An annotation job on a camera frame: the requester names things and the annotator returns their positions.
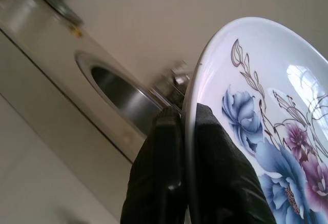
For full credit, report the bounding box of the white kitchen counter cabinet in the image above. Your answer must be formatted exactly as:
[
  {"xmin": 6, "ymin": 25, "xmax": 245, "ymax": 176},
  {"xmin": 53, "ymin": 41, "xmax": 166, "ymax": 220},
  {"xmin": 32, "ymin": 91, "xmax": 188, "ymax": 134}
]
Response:
[{"xmin": 0, "ymin": 0, "xmax": 185, "ymax": 224}]

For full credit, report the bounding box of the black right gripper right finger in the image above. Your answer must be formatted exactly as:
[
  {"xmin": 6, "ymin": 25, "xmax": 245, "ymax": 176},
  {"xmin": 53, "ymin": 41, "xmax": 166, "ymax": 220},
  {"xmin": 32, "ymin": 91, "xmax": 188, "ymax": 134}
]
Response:
[{"xmin": 188, "ymin": 103, "xmax": 276, "ymax": 224}]

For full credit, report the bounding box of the white floral plate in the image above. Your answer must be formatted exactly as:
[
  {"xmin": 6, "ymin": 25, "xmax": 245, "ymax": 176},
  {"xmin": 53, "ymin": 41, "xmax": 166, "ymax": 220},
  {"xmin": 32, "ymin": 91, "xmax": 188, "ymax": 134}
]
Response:
[{"xmin": 180, "ymin": 16, "xmax": 328, "ymax": 224}]

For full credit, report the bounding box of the stainless steel sink basin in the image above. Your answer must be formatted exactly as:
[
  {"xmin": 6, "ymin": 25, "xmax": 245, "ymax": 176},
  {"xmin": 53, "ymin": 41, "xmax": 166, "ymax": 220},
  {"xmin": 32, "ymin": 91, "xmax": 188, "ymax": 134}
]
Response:
[{"xmin": 75, "ymin": 51, "xmax": 180, "ymax": 137}]

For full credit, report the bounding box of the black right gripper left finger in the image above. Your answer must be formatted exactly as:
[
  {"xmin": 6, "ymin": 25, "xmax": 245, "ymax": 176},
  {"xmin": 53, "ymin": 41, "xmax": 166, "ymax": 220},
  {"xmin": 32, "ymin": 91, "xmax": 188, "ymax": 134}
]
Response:
[{"xmin": 120, "ymin": 106, "xmax": 189, "ymax": 224}]

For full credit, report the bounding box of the chrome sink faucet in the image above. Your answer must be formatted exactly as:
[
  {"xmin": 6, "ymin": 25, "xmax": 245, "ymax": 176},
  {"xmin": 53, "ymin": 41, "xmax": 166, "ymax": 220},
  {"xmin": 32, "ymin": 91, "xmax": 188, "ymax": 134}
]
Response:
[{"xmin": 151, "ymin": 59, "xmax": 192, "ymax": 107}]

